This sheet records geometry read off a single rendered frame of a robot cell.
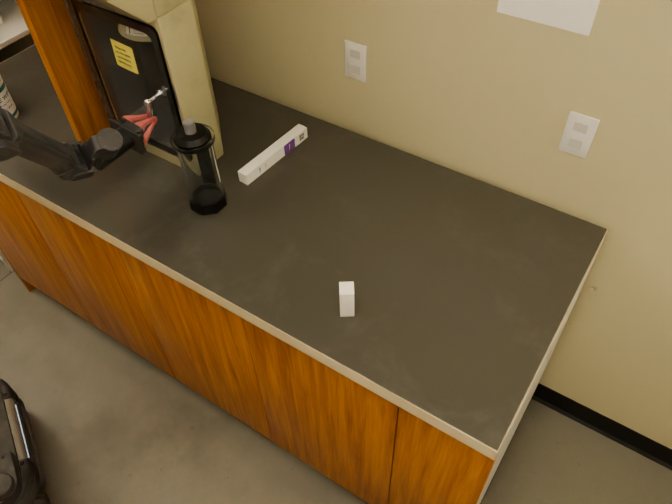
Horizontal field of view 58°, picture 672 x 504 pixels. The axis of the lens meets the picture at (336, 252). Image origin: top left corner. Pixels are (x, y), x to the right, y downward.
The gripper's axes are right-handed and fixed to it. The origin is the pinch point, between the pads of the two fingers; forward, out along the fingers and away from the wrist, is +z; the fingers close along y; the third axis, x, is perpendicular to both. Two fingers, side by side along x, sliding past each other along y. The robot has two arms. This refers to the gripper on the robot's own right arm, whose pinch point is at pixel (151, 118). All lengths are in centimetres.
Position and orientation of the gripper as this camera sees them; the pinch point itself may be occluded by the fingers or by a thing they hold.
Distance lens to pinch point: 166.8
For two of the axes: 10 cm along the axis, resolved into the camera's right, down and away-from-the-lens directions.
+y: -8.4, -4.8, 2.8
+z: 5.4, -6.4, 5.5
